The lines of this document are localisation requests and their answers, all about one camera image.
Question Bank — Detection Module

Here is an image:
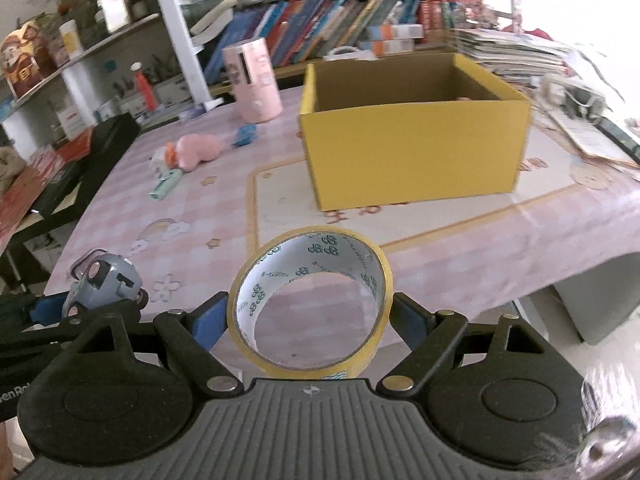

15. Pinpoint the grey toy car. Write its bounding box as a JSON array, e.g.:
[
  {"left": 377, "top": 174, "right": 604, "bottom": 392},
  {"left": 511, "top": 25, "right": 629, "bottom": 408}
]
[{"left": 62, "top": 248, "right": 149, "bottom": 318}]

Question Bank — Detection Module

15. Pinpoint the yellow packing tape roll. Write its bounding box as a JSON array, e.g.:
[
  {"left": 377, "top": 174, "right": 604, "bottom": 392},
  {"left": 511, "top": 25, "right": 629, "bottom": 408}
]
[{"left": 227, "top": 226, "right": 394, "bottom": 379}]

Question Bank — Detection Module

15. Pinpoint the mint green stapler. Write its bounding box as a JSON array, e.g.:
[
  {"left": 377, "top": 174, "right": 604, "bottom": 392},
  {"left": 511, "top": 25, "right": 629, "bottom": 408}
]
[{"left": 149, "top": 169, "right": 183, "bottom": 200}]

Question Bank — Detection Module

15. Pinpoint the white orange small box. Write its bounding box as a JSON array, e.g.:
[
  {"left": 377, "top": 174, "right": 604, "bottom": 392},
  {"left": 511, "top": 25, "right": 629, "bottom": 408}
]
[{"left": 149, "top": 145, "right": 174, "bottom": 180}]

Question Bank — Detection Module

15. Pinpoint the pink plush toy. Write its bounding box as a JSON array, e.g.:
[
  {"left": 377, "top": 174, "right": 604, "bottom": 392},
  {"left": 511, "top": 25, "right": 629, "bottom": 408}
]
[{"left": 164, "top": 134, "right": 224, "bottom": 172}]

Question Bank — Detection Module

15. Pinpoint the blue binder clip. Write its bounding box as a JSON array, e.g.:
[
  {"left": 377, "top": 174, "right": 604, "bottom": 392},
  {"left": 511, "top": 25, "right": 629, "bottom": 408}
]
[{"left": 232, "top": 124, "right": 258, "bottom": 148}]

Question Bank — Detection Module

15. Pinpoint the red booklet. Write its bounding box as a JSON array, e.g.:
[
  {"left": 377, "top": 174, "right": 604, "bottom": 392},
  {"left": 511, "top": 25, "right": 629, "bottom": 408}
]
[{"left": 1, "top": 128, "right": 93, "bottom": 252}]

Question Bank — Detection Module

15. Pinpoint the black box on side table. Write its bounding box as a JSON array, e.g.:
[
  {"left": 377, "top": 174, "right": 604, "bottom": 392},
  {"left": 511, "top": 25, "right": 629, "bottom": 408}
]
[{"left": 30, "top": 113, "right": 140, "bottom": 218}]

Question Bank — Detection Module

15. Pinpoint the pink checkered tablecloth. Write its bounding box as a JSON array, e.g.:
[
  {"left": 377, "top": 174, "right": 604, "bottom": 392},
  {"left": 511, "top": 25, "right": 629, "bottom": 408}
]
[{"left": 46, "top": 89, "right": 639, "bottom": 314}]

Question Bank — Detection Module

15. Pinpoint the yellow cardboard box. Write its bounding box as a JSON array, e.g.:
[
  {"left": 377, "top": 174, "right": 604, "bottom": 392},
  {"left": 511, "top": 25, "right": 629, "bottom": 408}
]
[{"left": 299, "top": 53, "right": 532, "bottom": 211}]

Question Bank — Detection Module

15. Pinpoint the white spray bottle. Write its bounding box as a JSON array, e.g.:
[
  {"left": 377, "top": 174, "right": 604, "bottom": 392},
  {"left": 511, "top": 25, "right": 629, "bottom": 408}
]
[{"left": 178, "top": 98, "right": 224, "bottom": 122}]

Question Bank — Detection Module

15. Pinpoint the red white glue bottle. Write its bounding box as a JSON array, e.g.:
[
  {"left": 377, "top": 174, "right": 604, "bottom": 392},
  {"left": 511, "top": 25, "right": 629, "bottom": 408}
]
[{"left": 130, "top": 62, "right": 158, "bottom": 112}]

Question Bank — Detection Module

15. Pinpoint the fortune god figurine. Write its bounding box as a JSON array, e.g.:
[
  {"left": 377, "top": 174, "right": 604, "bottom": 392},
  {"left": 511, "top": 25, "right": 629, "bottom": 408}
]
[{"left": 1, "top": 20, "right": 56, "bottom": 99}]

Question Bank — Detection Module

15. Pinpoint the pink cylindrical humidifier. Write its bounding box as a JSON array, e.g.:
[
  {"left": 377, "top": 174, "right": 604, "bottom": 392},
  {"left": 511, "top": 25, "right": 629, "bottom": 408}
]
[{"left": 222, "top": 37, "right": 283, "bottom": 124}]

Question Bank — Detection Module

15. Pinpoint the white power strip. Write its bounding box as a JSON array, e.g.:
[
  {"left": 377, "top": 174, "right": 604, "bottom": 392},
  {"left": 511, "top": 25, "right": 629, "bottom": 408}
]
[{"left": 540, "top": 74, "right": 606, "bottom": 122}]

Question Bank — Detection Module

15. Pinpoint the white yellow jar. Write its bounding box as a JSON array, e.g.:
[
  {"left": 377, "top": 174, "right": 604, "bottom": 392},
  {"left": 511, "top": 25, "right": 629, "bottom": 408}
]
[{"left": 58, "top": 20, "right": 85, "bottom": 60}]

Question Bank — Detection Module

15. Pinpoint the stack of newspapers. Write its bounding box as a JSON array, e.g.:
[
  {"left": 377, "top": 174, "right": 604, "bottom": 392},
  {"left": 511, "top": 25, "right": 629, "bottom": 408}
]
[{"left": 446, "top": 29, "right": 570, "bottom": 82}]

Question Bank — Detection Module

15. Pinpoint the orange white medicine box lower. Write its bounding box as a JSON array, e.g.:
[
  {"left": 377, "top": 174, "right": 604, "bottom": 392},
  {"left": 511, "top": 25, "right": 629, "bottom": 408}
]
[{"left": 358, "top": 39, "right": 416, "bottom": 56}]

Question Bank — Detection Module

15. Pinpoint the orange white medicine box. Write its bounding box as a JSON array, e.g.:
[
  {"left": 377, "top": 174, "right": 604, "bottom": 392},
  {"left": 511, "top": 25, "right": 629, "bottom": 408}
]
[
  {"left": 358, "top": 39, "right": 416, "bottom": 56},
  {"left": 367, "top": 24, "right": 424, "bottom": 41}
]

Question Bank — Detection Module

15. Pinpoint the white quilted pearl handbag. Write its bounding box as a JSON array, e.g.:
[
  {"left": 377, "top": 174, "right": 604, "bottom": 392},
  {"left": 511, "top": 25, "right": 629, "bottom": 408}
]
[{"left": 323, "top": 46, "right": 378, "bottom": 62}]

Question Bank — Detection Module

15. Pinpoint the orange white medicine box upper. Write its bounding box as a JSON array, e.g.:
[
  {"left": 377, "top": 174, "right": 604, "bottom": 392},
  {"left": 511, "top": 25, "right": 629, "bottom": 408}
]
[{"left": 367, "top": 24, "right": 424, "bottom": 41}]

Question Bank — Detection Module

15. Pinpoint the row of leaning books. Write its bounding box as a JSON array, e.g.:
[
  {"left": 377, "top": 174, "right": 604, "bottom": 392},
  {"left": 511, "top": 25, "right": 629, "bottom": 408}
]
[{"left": 200, "top": 0, "right": 422, "bottom": 86}]

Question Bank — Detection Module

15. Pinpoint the white milk carton vase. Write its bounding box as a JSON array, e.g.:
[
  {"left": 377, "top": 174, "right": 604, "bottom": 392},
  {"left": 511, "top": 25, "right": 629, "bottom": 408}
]
[{"left": 89, "top": 0, "right": 132, "bottom": 34}]

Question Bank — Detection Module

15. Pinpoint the red boxed book set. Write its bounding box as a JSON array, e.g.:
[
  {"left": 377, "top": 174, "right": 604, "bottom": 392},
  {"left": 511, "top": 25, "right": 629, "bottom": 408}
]
[{"left": 419, "top": 0, "right": 483, "bottom": 32}]

